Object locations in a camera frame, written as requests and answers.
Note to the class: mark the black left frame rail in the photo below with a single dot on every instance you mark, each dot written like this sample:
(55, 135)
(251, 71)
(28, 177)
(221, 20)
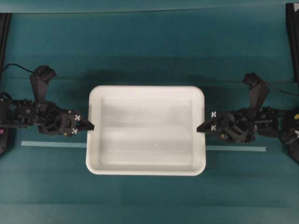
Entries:
(4, 28)

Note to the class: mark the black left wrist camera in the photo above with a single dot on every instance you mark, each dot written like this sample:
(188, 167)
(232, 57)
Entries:
(40, 80)

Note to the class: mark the light blue tape strip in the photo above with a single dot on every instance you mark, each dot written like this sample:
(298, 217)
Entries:
(83, 145)

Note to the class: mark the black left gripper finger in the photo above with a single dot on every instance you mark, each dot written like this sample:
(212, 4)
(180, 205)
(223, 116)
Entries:
(85, 125)

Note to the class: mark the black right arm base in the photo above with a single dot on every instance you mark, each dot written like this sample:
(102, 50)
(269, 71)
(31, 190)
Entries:
(290, 134)

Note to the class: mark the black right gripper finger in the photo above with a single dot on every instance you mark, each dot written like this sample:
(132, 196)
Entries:
(206, 127)

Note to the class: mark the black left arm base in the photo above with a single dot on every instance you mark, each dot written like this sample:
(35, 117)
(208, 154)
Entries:
(7, 140)

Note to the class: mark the white plastic tray case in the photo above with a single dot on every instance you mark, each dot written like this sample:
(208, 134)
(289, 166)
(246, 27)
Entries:
(146, 130)

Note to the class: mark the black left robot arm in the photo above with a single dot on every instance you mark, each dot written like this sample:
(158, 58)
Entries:
(21, 113)

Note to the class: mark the black frame rail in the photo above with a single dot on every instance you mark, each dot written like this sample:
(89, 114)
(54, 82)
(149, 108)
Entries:
(292, 24)
(4, 28)

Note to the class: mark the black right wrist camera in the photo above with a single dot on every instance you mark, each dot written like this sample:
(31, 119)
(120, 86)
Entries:
(258, 90)

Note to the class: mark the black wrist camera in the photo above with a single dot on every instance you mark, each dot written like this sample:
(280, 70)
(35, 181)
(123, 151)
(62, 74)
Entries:
(258, 90)
(40, 80)

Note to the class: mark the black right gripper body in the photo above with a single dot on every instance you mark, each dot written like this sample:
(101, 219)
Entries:
(232, 127)

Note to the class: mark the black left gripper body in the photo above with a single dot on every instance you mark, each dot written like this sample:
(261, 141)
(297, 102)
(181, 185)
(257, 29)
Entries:
(52, 120)

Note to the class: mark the black right frame rail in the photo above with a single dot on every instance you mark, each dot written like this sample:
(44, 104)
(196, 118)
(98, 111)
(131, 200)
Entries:
(292, 24)

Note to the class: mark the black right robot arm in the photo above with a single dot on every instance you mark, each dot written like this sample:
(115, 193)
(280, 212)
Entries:
(267, 121)

